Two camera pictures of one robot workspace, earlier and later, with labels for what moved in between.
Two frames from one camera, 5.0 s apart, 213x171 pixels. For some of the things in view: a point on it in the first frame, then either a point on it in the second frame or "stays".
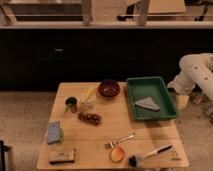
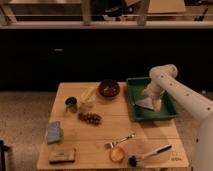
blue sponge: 54,135 stays
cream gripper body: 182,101 -> 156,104
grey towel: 148,104 stays
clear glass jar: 86,103 stays
